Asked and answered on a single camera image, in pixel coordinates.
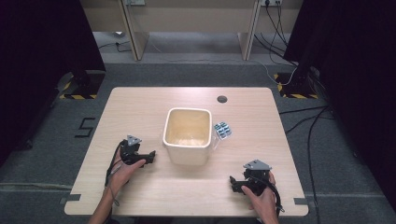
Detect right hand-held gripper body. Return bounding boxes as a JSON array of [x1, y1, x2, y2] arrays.
[[241, 159, 273, 197]]

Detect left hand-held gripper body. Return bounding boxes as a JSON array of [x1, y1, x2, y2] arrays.
[[120, 134, 149, 166]]

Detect cream square plastic bin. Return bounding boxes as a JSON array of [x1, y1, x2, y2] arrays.
[[162, 106, 220, 166]]

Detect blister pack of capsules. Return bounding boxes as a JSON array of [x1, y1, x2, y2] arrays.
[[212, 120, 233, 140]]

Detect person's left hand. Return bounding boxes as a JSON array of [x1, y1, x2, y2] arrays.
[[108, 148, 147, 192]]

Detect person's right hand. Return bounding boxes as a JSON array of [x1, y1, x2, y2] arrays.
[[241, 171, 279, 220]]

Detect stand base with hazard stripes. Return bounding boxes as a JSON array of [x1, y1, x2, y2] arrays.
[[58, 69, 106, 101], [273, 66, 321, 100]]

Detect black curtain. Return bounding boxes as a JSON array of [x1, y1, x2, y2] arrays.
[[0, 0, 106, 166], [282, 0, 396, 214]]

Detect beige wooden desk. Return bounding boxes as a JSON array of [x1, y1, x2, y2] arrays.
[[78, 0, 304, 62]]

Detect right hand-held gripper cable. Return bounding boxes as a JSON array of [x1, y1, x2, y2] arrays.
[[247, 175, 286, 215]]

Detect hand-held gripper cable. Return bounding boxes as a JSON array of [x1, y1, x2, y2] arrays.
[[105, 140, 126, 207], [247, 175, 286, 215]]

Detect left hand-held gripper cable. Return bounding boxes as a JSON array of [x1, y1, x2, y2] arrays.
[[105, 140, 126, 207]]

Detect long black floor cable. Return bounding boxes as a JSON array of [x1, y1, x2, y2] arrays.
[[305, 106, 331, 224]]

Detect white floor cable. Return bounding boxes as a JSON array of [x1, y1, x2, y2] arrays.
[[250, 59, 299, 87]]

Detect black cable with plug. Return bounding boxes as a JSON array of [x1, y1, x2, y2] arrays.
[[98, 39, 133, 54]]

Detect black cables from socket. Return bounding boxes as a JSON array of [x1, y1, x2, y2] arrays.
[[253, 4, 301, 68]]

